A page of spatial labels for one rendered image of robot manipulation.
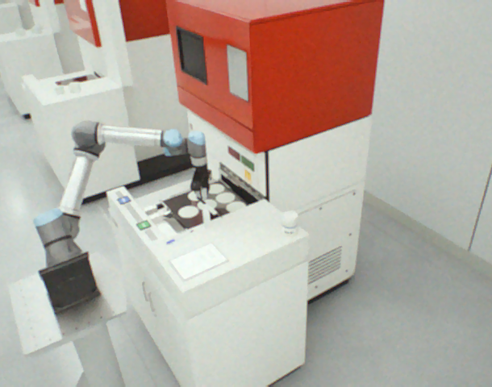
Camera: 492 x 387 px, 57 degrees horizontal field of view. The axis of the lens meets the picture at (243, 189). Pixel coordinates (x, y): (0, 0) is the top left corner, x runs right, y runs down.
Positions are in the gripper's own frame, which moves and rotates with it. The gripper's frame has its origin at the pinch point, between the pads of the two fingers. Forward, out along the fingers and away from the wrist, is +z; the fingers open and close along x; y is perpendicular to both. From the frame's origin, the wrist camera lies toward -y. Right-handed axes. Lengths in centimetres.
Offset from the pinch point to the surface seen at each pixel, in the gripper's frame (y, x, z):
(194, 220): -8.6, 1.5, 6.5
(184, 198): 8.6, 13.9, 6.5
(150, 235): -31.0, 13.8, 0.8
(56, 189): 125, 201, 96
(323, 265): 39, -58, 66
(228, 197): 14.7, -8.7, 6.5
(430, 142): 129, -117, 22
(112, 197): -6.0, 46.8, 0.3
